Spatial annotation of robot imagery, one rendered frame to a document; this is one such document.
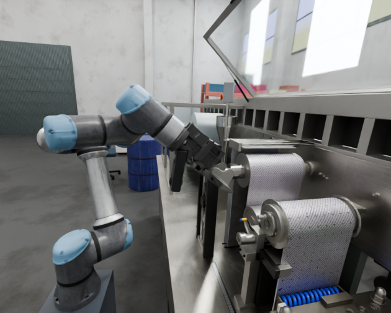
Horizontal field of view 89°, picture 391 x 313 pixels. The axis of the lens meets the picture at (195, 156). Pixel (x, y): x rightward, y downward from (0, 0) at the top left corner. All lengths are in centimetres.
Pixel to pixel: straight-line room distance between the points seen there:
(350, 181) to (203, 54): 919
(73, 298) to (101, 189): 37
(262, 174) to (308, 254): 30
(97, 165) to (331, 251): 87
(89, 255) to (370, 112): 105
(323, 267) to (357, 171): 34
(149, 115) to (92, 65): 953
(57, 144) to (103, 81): 933
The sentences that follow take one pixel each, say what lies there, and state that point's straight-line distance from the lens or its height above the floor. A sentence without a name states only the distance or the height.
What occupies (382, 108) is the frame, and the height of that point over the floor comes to 161.
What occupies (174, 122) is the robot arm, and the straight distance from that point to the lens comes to 47.
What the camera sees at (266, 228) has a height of 123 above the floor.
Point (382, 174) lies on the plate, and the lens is 84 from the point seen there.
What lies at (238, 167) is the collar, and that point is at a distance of 83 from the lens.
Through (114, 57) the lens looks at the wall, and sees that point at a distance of 980.
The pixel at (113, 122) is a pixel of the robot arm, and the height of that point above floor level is 155.
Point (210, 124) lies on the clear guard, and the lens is 153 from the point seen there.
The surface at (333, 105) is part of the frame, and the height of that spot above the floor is 161.
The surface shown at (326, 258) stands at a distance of 81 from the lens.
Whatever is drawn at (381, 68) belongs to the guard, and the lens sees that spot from 85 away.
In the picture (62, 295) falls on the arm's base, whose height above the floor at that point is 96.
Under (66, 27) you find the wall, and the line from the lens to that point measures 1050.
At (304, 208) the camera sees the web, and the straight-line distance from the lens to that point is 71.
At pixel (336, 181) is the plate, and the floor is 133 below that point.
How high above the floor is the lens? 160
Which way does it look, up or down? 15 degrees down
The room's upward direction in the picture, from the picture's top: 2 degrees clockwise
